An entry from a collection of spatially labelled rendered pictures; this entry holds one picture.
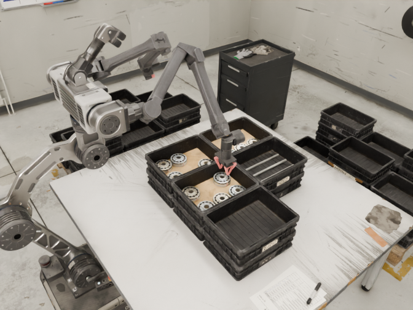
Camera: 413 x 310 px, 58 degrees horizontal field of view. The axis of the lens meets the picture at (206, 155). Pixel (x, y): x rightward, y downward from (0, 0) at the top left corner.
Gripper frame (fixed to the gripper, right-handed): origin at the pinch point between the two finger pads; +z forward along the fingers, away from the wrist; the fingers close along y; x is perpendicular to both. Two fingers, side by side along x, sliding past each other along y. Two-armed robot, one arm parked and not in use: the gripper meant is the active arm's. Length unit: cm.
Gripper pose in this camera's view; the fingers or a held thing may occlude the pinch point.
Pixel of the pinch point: (224, 170)
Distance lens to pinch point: 193.8
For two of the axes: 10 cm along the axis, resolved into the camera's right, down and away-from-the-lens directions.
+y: -5.8, -5.1, 6.4
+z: -0.4, 8.0, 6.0
